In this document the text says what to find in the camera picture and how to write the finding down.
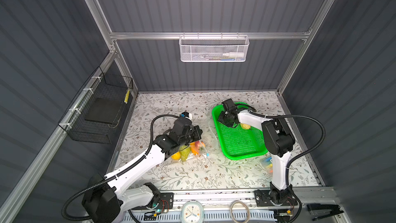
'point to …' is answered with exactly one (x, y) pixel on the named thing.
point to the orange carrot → (192, 145)
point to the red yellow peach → (200, 144)
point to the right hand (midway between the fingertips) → (220, 120)
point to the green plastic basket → (236, 143)
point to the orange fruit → (176, 156)
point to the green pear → (185, 154)
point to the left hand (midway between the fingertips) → (204, 131)
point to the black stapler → (318, 210)
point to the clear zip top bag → (201, 148)
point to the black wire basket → (98, 108)
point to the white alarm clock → (192, 212)
